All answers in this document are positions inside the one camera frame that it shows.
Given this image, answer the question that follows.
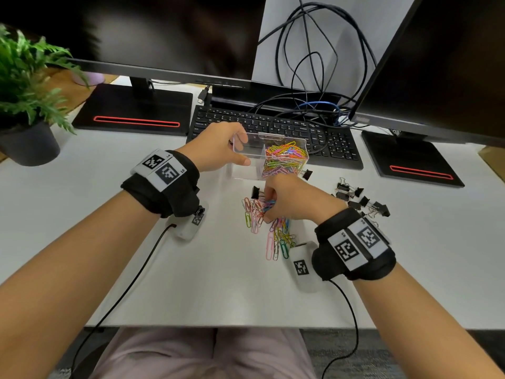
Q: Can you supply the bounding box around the person's right hand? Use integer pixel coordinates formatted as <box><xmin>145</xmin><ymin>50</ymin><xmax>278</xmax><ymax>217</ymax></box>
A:
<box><xmin>262</xmin><ymin>173</ymin><xmax>348</xmax><ymax>225</ymax></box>

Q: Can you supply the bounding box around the person's left hand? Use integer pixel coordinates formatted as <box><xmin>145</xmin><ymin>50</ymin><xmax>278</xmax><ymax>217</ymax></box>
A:
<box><xmin>175</xmin><ymin>122</ymin><xmax>252</xmax><ymax>173</ymax></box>

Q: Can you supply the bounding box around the clear plastic divided box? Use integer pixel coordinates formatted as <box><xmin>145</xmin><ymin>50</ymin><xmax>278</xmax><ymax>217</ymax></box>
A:
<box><xmin>231</xmin><ymin>132</ymin><xmax>309</xmax><ymax>181</ymax></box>

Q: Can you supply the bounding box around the pile of colourful paper clips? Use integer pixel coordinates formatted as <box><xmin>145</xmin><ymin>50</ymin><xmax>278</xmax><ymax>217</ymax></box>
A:
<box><xmin>241</xmin><ymin>196</ymin><xmax>297</xmax><ymax>262</ymax></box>

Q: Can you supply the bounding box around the heap of sorted paper clips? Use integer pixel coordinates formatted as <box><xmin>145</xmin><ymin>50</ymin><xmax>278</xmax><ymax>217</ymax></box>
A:
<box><xmin>262</xmin><ymin>141</ymin><xmax>308</xmax><ymax>179</ymax></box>

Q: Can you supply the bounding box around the pile of black binder clips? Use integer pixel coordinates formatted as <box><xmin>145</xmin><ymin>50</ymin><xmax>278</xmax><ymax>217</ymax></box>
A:
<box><xmin>250</xmin><ymin>169</ymin><xmax>391</xmax><ymax>220</ymax></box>

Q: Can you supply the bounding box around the person's left forearm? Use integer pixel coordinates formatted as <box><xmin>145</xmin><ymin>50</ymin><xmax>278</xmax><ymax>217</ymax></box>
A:
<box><xmin>0</xmin><ymin>189</ymin><xmax>160</xmax><ymax>379</ymax></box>

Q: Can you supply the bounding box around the person's right forearm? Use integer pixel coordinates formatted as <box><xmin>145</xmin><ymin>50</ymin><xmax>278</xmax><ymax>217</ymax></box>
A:
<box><xmin>353</xmin><ymin>262</ymin><xmax>505</xmax><ymax>379</ymax></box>

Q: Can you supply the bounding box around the brown cardboard box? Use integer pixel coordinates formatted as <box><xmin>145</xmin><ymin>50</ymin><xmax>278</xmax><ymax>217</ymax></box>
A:
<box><xmin>478</xmin><ymin>145</ymin><xmax>505</xmax><ymax>182</ymax></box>
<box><xmin>0</xmin><ymin>68</ymin><xmax>119</xmax><ymax>162</ymax></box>

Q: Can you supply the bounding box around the black keyboard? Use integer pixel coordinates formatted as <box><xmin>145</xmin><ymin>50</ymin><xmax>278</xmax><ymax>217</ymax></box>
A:
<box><xmin>186</xmin><ymin>105</ymin><xmax>363</xmax><ymax>171</ymax></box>

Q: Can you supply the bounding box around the black monitor stand red stripe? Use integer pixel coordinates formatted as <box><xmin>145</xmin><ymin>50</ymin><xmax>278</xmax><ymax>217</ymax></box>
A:
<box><xmin>72</xmin><ymin>76</ymin><xmax>193</xmax><ymax>137</ymax></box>
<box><xmin>361</xmin><ymin>129</ymin><xmax>466</xmax><ymax>189</ymax></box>

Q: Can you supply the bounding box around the grey desk partition panel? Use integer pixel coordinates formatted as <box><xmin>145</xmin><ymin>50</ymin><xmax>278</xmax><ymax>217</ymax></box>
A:
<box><xmin>251</xmin><ymin>0</ymin><xmax>417</xmax><ymax>93</ymax></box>

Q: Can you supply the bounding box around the lilac cup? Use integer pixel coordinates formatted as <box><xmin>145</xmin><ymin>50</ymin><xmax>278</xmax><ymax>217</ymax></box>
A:
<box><xmin>70</xmin><ymin>71</ymin><xmax>105</xmax><ymax>87</ymax></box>

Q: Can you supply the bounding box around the black computer monitor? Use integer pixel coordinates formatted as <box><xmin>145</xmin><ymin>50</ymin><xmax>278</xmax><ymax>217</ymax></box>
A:
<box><xmin>0</xmin><ymin>0</ymin><xmax>268</xmax><ymax>89</ymax></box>
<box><xmin>349</xmin><ymin>0</ymin><xmax>505</xmax><ymax>148</ymax></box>

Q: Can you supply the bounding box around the green plant in black pot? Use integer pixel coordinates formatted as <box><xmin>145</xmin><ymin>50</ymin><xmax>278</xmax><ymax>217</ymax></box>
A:
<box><xmin>0</xmin><ymin>23</ymin><xmax>89</xmax><ymax>167</ymax></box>

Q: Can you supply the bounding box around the black left wrist strap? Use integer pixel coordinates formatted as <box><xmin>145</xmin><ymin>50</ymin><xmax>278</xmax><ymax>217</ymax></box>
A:
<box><xmin>120</xmin><ymin>149</ymin><xmax>201</xmax><ymax>218</ymax></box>

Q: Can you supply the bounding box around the black wrist strap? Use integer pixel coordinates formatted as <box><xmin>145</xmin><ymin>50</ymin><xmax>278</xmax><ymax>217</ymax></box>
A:
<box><xmin>120</xmin><ymin>149</ymin><xmax>201</xmax><ymax>218</ymax></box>
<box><xmin>311</xmin><ymin>207</ymin><xmax>397</xmax><ymax>282</ymax></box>

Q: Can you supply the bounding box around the black right wrist strap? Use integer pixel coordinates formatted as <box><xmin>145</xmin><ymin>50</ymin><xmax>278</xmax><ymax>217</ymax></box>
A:
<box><xmin>311</xmin><ymin>207</ymin><xmax>397</xmax><ymax>282</ymax></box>

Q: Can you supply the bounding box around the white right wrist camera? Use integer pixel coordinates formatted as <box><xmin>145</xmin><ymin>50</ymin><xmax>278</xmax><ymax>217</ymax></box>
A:
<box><xmin>290</xmin><ymin>241</ymin><xmax>322</xmax><ymax>293</ymax></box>

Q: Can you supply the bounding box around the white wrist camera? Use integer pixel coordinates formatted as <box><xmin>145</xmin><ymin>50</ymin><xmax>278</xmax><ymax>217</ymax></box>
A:
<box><xmin>290</xmin><ymin>241</ymin><xmax>322</xmax><ymax>293</ymax></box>
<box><xmin>167</xmin><ymin>201</ymin><xmax>210</xmax><ymax>241</ymax></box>

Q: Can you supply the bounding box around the bundle of black cables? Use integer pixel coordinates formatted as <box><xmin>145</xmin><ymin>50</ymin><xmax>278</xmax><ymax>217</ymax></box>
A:
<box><xmin>258</xmin><ymin>0</ymin><xmax>378</xmax><ymax>127</ymax></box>

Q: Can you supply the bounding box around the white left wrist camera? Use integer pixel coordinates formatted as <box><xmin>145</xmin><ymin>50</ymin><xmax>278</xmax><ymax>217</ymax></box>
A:
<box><xmin>167</xmin><ymin>201</ymin><xmax>210</xmax><ymax>241</ymax></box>

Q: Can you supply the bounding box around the blue cable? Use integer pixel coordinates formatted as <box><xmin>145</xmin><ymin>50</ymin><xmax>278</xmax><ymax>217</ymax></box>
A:
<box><xmin>296</xmin><ymin>101</ymin><xmax>352</xmax><ymax>125</ymax></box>

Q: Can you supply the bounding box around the black right camera cable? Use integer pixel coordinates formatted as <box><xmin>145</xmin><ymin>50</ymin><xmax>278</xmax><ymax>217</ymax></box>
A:
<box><xmin>321</xmin><ymin>279</ymin><xmax>360</xmax><ymax>379</ymax></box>

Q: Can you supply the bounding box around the black camera cable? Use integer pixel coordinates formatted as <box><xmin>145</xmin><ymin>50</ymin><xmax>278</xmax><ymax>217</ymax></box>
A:
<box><xmin>69</xmin><ymin>223</ymin><xmax>177</xmax><ymax>375</ymax></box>
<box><xmin>321</xmin><ymin>279</ymin><xmax>360</xmax><ymax>379</ymax></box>

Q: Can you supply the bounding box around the black left camera cable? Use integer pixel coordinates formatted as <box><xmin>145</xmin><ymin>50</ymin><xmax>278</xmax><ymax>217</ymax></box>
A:
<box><xmin>69</xmin><ymin>223</ymin><xmax>177</xmax><ymax>375</ymax></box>

